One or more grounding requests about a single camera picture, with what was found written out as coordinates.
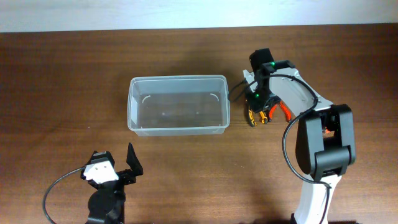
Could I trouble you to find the yellow black long-nose pliers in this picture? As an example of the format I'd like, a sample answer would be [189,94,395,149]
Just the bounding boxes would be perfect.
[247,103,269,128]

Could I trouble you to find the red handled cutting pliers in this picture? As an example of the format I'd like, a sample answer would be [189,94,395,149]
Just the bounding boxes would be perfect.
[267,100,293,123]

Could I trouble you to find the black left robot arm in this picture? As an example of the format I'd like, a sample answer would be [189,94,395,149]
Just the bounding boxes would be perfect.
[81,143,144,224]

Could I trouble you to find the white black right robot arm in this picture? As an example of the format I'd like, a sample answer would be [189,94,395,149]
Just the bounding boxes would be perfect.
[244,49,356,224]

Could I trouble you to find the clear plastic container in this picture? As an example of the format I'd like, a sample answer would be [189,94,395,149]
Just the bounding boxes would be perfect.
[127,75,230,137]

